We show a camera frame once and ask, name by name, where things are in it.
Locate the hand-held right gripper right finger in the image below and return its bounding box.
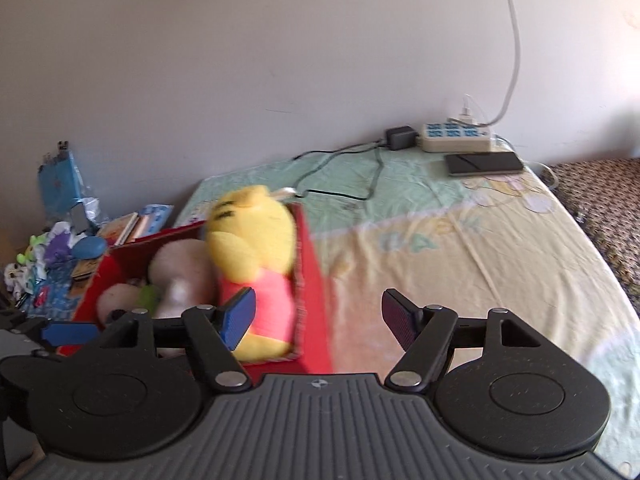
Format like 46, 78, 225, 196
381, 288, 543, 392

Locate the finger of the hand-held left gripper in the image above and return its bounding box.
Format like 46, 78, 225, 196
41, 321, 101, 347

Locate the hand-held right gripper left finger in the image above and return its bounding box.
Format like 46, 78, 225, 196
97, 287, 258, 393

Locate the red cardboard box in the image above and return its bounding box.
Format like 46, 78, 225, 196
56, 202, 333, 376

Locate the yellow plush toy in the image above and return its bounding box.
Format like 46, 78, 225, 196
202, 185, 301, 361

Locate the green plush toy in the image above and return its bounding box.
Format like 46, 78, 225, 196
136, 284, 163, 311

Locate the white fluffy plush toy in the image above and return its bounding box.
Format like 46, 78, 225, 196
96, 240, 221, 333

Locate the purple tissue pack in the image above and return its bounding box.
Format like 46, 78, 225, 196
44, 232, 76, 266

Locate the blue oval case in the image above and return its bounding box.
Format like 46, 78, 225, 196
72, 236, 108, 261

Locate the thin orange cover book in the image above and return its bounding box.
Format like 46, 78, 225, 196
97, 214, 138, 241

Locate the blue checked cloth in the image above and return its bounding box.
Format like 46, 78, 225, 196
27, 203, 175, 323

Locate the stack of books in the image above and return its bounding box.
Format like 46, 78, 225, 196
131, 214, 158, 241

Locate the blue plastic bag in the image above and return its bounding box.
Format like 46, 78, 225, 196
37, 152, 86, 221

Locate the dark flat phone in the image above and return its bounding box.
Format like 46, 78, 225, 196
445, 151, 525, 177

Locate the black power adapter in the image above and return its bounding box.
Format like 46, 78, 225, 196
385, 126, 417, 151

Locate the white power strip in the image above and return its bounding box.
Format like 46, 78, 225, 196
417, 121, 496, 153

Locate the white charger plug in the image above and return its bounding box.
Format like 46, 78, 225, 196
460, 94, 493, 126

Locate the brown patterned blanket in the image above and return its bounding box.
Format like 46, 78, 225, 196
545, 157, 640, 321

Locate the black adapter cable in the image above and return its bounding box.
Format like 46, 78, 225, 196
292, 142, 391, 201

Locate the wall power cable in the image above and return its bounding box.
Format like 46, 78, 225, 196
487, 0, 521, 126

